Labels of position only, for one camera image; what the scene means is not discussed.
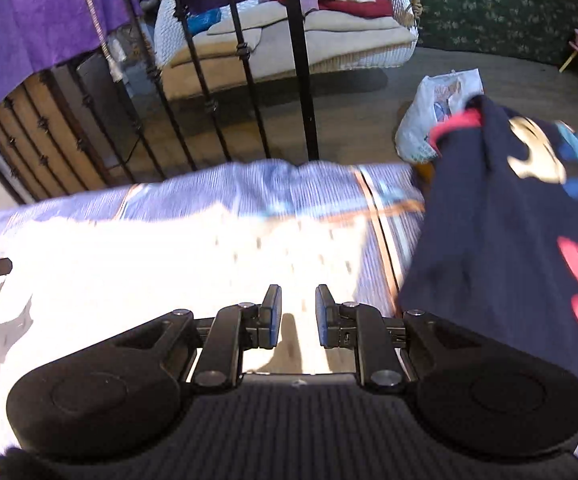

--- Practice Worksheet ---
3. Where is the blue plaid bed sheet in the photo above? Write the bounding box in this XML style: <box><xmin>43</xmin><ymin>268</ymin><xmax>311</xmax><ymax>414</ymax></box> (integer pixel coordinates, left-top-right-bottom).
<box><xmin>0</xmin><ymin>160</ymin><xmax>423</xmax><ymax>315</ymax></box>

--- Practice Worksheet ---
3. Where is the cream polka dot garment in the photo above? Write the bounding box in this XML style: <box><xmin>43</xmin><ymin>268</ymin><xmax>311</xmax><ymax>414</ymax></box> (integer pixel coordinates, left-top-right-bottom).
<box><xmin>0</xmin><ymin>205</ymin><xmax>367</xmax><ymax>452</ymax></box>

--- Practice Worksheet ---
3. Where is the white plastic bag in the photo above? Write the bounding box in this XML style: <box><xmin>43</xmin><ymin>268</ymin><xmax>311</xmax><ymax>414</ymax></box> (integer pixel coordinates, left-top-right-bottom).
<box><xmin>394</xmin><ymin>68</ymin><xmax>483</xmax><ymax>164</ymax></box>

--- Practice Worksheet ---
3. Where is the black metal bed frame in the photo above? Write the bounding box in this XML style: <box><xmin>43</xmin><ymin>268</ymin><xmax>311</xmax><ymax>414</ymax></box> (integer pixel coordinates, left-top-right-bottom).
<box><xmin>0</xmin><ymin>0</ymin><xmax>321</xmax><ymax>201</ymax></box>

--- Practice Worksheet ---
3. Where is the white wicker bed with cushions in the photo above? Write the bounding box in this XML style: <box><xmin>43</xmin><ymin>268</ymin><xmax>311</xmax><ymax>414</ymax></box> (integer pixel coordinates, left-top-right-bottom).
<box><xmin>153</xmin><ymin>0</ymin><xmax>421</xmax><ymax>101</ymax></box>

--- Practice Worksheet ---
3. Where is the navy printed garment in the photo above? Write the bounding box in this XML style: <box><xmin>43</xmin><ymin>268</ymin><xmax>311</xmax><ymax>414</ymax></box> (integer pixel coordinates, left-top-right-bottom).
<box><xmin>399</xmin><ymin>96</ymin><xmax>578</xmax><ymax>376</ymax></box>

